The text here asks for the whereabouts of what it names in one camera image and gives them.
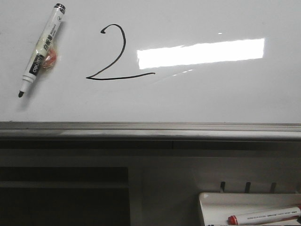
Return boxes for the white whiteboard with aluminium frame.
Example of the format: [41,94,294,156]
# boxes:
[0,0,301,140]

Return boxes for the red capped whiteboard marker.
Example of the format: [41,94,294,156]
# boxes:
[227,206,301,225]

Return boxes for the white marker tray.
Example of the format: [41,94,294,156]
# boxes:
[199,193,301,226]

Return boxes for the black whiteboard marker with magnet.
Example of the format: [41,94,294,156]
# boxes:
[18,3,65,98]

